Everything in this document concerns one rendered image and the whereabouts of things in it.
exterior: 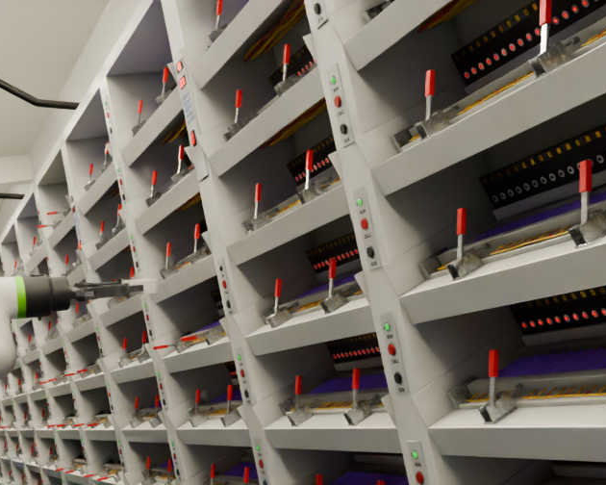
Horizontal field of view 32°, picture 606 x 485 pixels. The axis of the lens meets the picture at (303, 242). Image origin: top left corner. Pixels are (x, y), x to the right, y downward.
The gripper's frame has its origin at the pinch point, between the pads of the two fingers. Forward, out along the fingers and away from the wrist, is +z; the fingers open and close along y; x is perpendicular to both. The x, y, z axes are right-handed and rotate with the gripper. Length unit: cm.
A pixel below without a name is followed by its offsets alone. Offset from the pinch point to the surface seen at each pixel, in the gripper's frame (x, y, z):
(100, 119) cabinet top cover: -45, 101, 16
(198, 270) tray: -2.6, -2.5, 13.0
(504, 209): -16, -102, 29
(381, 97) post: -34, -92, 15
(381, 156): -25, -94, 14
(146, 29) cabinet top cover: -61, 20, 10
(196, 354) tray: 18.2, 7.6, 14.5
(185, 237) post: -8, 46, 25
